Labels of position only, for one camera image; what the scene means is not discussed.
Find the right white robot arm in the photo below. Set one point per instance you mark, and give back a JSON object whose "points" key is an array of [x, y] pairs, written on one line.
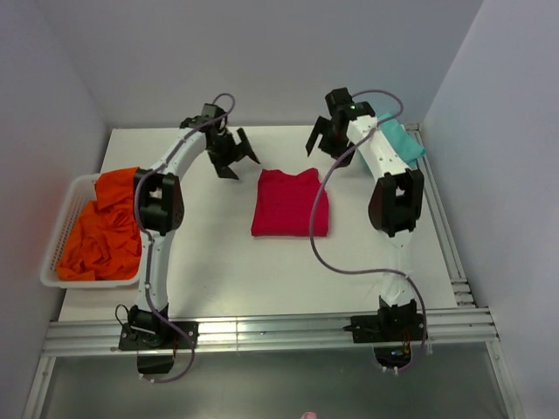
{"points": [[393, 210]]}

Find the white plastic basket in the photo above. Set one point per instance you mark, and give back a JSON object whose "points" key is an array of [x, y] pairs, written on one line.
{"points": [[79, 193]]}

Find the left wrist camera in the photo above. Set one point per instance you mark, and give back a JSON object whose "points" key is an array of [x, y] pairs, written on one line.
{"points": [[209, 112]]}

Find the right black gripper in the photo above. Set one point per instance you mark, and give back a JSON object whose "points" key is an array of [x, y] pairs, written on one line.
{"points": [[325, 124]]}

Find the pink object at bottom edge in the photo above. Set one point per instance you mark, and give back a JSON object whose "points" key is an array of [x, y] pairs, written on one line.
{"points": [[309, 415]]}

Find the teal folded t shirt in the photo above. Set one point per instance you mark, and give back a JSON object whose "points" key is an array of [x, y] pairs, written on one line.
{"points": [[407, 148]]}

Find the aluminium right side rail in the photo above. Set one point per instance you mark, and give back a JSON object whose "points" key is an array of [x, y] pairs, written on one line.
{"points": [[460, 285]]}

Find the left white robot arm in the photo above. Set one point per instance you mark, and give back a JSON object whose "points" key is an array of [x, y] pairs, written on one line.
{"points": [[159, 210]]}

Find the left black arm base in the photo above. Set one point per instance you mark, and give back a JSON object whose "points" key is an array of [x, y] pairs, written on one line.
{"points": [[156, 340]]}

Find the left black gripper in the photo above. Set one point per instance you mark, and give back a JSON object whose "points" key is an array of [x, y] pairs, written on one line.
{"points": [[221, 164]]}

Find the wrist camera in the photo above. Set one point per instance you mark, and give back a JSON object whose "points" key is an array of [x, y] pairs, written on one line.
{"points": [[209, 112], [342, 107]]}

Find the aluminium rail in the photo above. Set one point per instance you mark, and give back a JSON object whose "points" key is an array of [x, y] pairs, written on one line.
{"points": [[460, 285], [263, 333]]}

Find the crimson red t shirt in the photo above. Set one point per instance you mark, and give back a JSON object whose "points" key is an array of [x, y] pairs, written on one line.
{"points": [[284, 203]]}

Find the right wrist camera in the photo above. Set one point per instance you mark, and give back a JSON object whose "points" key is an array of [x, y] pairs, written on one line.
{"points": [[342, 107]]}

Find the aluminium front rail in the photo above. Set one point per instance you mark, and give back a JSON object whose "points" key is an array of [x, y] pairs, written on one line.
{"points": [[263, 333]]}

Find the orange t shirt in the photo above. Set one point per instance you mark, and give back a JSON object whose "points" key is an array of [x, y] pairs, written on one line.
{"points": [[105, 242]]}

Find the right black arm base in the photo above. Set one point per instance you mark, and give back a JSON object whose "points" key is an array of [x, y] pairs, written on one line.
{"points": [[391, 331]]}

